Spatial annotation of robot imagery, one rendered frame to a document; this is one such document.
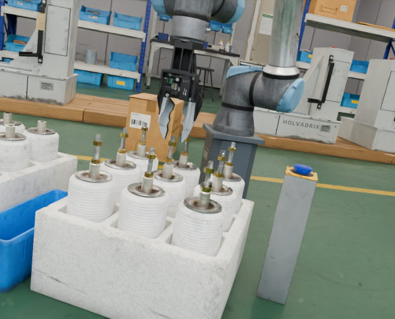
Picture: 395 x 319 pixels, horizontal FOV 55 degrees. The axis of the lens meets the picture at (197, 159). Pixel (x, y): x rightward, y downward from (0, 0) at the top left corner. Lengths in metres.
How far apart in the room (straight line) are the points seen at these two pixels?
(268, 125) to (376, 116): 0.94
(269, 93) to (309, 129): 1.84
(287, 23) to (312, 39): 8.84
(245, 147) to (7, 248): 0.79
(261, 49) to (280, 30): 5.98
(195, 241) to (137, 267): 0.12
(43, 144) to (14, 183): 0.17
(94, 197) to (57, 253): 0.13
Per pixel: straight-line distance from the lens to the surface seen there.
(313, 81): 3.18
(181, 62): 0.76
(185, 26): 0.78
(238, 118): 1.28
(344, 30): 6.77
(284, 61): 1.21
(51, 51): 2.79
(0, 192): 0.98
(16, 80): 2.79
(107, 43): 9.05
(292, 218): 0.88
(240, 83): 1.27
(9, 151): 1.03
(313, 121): 3.04
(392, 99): 3.44
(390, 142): 3.44
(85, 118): 2.66
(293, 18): 1.19
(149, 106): 1.89
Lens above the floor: 0.51
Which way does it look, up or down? 14 degrees down
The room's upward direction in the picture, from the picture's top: 10 degrees clockwise
